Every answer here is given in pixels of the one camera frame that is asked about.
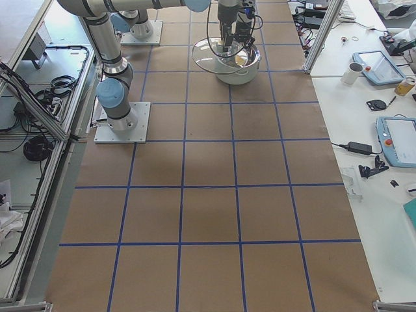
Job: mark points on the blue teach pendant near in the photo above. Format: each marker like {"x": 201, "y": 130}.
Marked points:
{"x": 397, "y": 139}

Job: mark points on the yellow drink can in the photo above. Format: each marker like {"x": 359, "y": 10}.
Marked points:
{"x": 405, "y": 86}

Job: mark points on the aluminium frame post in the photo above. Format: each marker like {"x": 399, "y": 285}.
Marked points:
{"x": 323, "y": 32}

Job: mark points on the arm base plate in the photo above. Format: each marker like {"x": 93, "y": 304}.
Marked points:
{"x": 133, "y": 128}
{"x": 144, "y": 34}

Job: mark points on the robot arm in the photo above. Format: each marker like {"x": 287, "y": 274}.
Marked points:
{"x": 112, "y": 93}
{"x": 123, "y": 21}

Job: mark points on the blue teach pendant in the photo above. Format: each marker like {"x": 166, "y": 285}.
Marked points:
{"x": 383, "y": 71}
{"x": 397, "y": 139}

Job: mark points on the white paper cup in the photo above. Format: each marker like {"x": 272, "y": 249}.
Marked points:
{"x": 352, "y": 72}

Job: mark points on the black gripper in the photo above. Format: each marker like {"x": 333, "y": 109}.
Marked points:
{"x": 225, "y": 17}
{"x": 243, "y": 28}

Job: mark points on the glass pot lid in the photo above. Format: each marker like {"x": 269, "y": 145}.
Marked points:
{"x": 209, "y": 56}

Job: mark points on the pale green cooking pot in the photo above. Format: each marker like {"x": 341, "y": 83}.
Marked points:
{"x": 247, "y": 62}

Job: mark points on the black power brick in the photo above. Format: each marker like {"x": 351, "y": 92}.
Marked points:
{"x": 360, "y": 148}

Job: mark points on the blue teach pendant far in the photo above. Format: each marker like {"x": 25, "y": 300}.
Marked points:
{"x": 383, "y": 71}

